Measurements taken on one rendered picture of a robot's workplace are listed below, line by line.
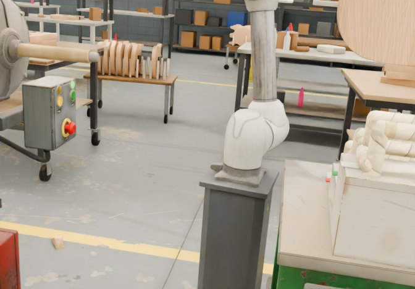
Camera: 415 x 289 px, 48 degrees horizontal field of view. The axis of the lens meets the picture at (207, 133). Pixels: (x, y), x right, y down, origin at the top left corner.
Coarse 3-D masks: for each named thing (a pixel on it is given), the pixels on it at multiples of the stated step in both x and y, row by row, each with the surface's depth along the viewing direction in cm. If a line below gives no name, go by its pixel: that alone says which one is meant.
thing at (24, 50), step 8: (24, 48) 113; (32, 48) 113; (40, 48) 112; (48, 48) 112; (56, 48) 112; (64, 48) 112; (72, 48) 112; (24, 56) 114; (32, 56) 113; (40, 56) 113; (48, 56) 112; (56, 56) 112; (64, 56) 111; (72, 56) 111; (80, 56) 111
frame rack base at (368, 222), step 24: (384, 168) 95; (408, 168) 96; (336, 192) 103; (360, 192) 89; (384, 192) 88; (408, 192) 88; (336, 216) 96; (360, 216) 91; (384, 216) 90; (408, 216) 89; (336, 240) 93; (360, 240) 92; (384, 240) 91; (408, 240) 90; (408, 264) 91
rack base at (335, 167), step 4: (336, 164) 119; (332, 168) 119; (336, 168) 116; (332, 176) 116; (336, 176) 111; (332, 180) 115; (336, 180) 109; (332, 184) 114; (332, 188) 112; (332, 192) 111; (328, 196) 121; (332, 196) 110; (328, 200) 120; (332, 200) 108; (332, 204) 107
